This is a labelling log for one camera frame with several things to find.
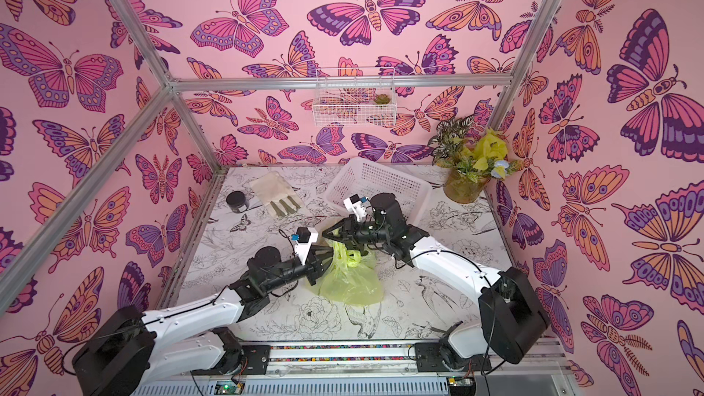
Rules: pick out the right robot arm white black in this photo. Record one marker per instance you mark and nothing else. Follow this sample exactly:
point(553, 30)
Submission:
point(512, 319)

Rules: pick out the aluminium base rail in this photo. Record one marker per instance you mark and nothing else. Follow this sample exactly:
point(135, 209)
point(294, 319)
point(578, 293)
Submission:
point(388, 367)

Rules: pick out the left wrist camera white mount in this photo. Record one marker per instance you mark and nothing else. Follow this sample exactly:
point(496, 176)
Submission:
point(302, 240)

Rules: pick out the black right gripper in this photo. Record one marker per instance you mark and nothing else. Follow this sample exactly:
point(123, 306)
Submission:
point(342, 231)

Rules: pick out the small green item in wire basket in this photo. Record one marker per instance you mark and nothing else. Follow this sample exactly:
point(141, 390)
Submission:
point(382, 100)

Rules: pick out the white wire wall basket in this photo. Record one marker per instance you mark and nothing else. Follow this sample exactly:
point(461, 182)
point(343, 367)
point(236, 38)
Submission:
point(344, 95)

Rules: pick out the white plastic perforated basket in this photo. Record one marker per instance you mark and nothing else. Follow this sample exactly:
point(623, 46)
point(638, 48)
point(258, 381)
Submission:
point(367, 178)

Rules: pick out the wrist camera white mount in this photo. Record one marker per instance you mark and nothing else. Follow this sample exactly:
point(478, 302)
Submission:
point(302, 240)
point(356, 206)

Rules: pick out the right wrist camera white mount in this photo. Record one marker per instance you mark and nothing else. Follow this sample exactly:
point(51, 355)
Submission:
point(356, 206)

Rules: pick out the small black round jar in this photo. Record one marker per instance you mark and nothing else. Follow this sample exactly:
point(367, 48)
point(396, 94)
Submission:
point(237, 202)

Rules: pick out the yellow-green plastic bag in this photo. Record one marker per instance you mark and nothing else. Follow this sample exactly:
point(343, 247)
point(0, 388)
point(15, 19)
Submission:
point(349, 275)

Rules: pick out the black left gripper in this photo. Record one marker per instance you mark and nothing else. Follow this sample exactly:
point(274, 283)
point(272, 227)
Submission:
point(313, 263)

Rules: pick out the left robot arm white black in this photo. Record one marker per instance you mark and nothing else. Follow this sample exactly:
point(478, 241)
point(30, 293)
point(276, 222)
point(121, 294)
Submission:
point(134, 347)

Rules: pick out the potted plant yellow green leaves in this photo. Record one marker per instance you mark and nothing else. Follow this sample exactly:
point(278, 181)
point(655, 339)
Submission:
point(473, 155)

